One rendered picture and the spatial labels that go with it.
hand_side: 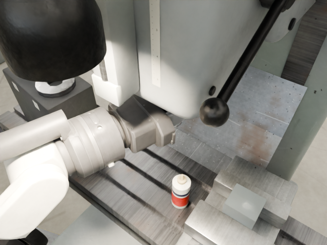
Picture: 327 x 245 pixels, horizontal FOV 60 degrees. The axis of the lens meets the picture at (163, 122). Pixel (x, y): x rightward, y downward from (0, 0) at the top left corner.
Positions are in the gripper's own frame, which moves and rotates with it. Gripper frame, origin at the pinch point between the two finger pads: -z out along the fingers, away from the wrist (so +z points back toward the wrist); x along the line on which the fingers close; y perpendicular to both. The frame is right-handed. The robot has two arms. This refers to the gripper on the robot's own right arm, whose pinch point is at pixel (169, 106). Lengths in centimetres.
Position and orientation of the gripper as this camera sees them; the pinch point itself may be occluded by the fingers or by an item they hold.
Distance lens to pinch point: 48.6
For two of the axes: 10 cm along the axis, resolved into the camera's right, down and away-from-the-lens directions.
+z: -8.3, 3.9, -4.0
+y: -0.1, 7.0, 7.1
